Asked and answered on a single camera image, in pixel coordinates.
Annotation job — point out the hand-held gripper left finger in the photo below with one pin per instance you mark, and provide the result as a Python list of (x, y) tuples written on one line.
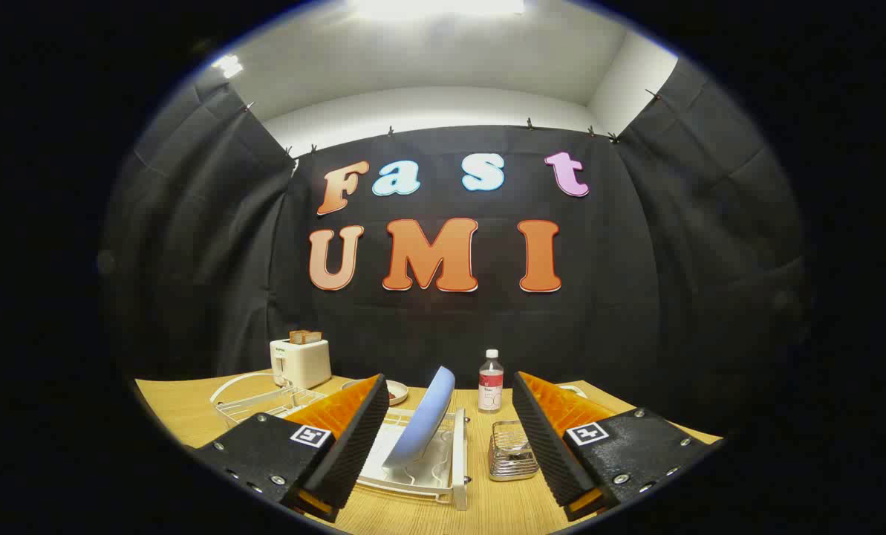
[(353, 446)]

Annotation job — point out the white oval dish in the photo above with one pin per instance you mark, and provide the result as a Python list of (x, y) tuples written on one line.
[(396, 390)]

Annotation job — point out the white divided dish with beans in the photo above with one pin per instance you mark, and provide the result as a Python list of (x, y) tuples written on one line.
[(572, 388)]

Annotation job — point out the cream toaster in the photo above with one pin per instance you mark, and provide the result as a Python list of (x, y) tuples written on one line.
[(301, 364)]

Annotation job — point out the blue plate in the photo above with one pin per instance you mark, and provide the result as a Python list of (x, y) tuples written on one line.
[(424, 420)]

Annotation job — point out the clear bottle with red label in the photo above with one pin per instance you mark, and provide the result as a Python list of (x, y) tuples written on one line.
[(491, 386)]

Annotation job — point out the black backdrop cloth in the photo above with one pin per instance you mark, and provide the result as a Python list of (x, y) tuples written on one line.
[(442, 319)]

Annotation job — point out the ceiling light panel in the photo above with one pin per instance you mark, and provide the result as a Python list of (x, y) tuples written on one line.
[(435, 6), (229, 65)]

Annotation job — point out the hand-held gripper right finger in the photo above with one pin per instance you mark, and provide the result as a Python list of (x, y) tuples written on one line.
[(546, 446)]

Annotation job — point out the toast slices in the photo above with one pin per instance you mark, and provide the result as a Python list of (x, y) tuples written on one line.
[(305, 336)]

